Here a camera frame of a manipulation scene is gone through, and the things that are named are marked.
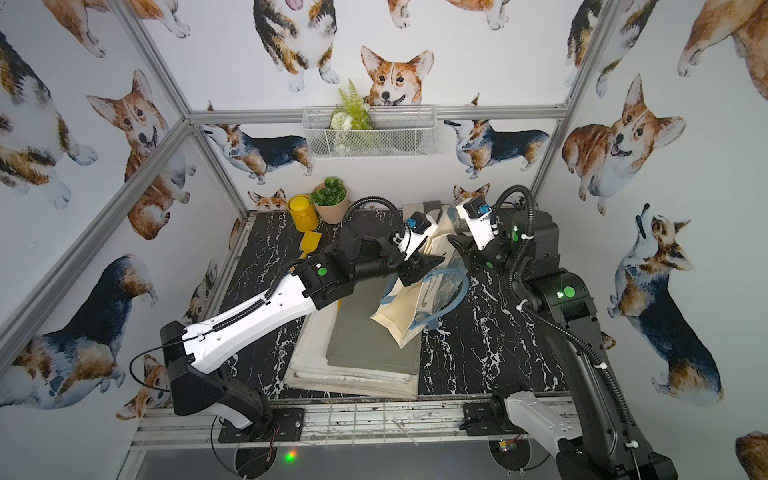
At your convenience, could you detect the grey-green canvas bag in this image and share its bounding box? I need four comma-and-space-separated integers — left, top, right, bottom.
326, 276, 421, 375

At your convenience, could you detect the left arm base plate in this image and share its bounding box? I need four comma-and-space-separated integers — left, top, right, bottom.
218, 408, 306, 444

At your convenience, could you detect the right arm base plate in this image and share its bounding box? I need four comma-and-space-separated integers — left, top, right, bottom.
459, 398, 519, 436

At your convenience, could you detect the yellow plastic toy shovel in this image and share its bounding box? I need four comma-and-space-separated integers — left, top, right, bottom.
299, 231, 322, 260

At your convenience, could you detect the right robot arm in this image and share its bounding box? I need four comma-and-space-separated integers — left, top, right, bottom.
449, 185, 678, 479

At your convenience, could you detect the white bag with yellow handles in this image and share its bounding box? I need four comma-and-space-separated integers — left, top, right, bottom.
284, 306, 418, 390

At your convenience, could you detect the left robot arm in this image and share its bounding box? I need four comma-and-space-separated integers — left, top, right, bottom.
159, 196, 443, 437

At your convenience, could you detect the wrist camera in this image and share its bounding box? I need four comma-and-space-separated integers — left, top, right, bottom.
397, 211, 438, 260
456, 196, 498, 251

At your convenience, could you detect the pink pot green plant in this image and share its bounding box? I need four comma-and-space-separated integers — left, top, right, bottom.
309, 177, 350, 225

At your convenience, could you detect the artificial green fern plant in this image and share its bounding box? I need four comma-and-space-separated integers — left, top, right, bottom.
329, 80, 375, 155

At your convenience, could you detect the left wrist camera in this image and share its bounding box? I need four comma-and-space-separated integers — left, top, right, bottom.
397, 211, 438, 260

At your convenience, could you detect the yellow toy bucket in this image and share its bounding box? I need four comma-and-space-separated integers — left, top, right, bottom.
288, 194, 320, 233

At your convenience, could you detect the white wire mesh basket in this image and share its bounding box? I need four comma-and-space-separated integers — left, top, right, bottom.
302, 106, 437, 159

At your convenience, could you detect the cream bag with blue handles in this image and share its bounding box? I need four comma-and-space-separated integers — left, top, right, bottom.
371, 201, 470, 349

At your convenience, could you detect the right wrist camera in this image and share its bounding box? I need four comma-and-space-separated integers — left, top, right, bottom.
456, 196, 498, 251

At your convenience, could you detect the cream canvas bag with print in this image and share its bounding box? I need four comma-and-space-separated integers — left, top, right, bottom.
283, 336, 419, 400

